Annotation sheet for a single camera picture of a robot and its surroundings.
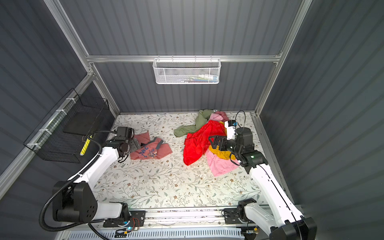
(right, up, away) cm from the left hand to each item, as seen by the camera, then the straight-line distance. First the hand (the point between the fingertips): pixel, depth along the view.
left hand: (128, 147), depth 86 cm
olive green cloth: (+44, +18, +21) cm, 52 cm away
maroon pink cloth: (+57, +20, +22) cm, 64 cm away
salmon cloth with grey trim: (+14, -2, +6) cm, 15 cm away
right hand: (+51, +6, -11) cm, 52 cm away
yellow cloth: (+56, -5, +7) cm, 57 cm away
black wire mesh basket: (-25, +8, -14) cm, 30 cm away
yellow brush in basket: (-12, +3, -17) cm, 21 cm away
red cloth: (+40, +2, +5) cm, 40 cm away
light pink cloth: (+54, -12, +5) cm, 55 cm away
